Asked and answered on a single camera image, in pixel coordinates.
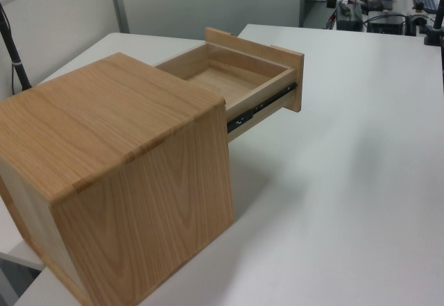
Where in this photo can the light wooden drawer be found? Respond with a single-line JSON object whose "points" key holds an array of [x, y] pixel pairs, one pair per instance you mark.
{"points": [[239, 77]]}

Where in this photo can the black metal drawer slide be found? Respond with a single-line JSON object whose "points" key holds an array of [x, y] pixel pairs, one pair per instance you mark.
{"points": [[258, 106]]}

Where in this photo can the black electronics box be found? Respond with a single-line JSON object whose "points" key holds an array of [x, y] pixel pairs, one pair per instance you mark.
{"points": [[349, 18]]}

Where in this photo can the flat black device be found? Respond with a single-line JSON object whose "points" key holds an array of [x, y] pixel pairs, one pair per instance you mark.
{"points": [[386, 24]]}

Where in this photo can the black pole with table clamp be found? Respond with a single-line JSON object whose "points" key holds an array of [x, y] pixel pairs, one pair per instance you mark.
{"points": [[435, 25]]}

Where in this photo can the light wooden cabinet box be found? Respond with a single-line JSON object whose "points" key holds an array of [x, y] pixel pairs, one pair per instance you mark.
{"points": [[114, 153]]}

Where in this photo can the thin black stand pole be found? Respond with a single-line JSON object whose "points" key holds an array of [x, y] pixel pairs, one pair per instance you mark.
{"points": [[14, 54]]}

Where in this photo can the grey partition frame post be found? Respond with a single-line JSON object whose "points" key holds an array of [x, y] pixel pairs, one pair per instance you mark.
{"points": [[118, 2]]}

